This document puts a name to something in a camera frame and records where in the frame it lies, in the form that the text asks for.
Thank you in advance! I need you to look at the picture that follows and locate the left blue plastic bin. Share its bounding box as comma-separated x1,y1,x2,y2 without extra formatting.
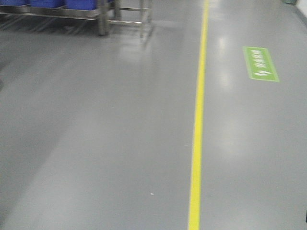
64,0,98,11

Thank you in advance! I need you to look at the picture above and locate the far left blue bin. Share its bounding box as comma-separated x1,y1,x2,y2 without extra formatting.
0,0,65,8

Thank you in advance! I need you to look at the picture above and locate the stainless steel rack frame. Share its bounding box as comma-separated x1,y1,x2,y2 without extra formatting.
0,0,153,38

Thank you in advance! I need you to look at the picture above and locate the green lightning floor sign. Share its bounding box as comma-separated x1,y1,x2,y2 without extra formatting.
243,46,280,82

